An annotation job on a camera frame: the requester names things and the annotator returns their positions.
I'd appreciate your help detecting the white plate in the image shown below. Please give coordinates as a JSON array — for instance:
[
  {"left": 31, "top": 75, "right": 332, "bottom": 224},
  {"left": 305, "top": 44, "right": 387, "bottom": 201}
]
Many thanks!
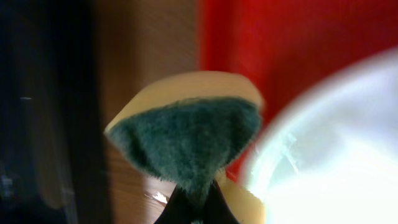
[{"left": 243, "top": 48, "right": 397, "bottom": 224}]

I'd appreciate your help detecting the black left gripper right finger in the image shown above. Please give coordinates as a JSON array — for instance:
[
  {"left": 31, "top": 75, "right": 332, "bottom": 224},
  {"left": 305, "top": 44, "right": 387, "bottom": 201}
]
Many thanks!
[{"left": 202, "top": 180, "right": 239, "bottom": 224}]

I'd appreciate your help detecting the black plastic tray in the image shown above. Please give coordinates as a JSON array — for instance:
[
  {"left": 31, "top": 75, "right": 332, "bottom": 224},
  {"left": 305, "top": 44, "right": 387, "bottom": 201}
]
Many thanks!
[{"left": 1, "top": 0, "right": 113, "bottom": 223}]

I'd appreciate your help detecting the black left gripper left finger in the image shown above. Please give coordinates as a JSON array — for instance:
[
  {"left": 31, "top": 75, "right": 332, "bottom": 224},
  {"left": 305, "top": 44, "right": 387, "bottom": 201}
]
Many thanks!
[{"left": 154, "top": 186, "right": 199, "bottom": 224}]

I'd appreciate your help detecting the green yellow sponge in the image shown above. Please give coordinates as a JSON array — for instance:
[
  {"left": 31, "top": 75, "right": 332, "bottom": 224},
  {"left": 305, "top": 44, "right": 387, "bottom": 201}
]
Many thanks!
[{"left": 104, "top": 71, "right": 264, "bottom": 223}]

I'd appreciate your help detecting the red plastic tray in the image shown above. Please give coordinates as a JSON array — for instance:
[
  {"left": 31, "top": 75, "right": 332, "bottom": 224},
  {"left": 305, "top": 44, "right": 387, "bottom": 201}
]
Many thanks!
[{"left": 198, "top": 0, "right": 398, "bottom": 183}]

